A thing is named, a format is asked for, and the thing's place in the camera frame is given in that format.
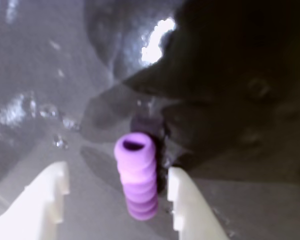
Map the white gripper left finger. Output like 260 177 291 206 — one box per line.
0 161 71 240

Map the purple ribbed pen grip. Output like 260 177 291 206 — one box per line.
114 132 160 221

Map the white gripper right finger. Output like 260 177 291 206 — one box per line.
166 166 229 240

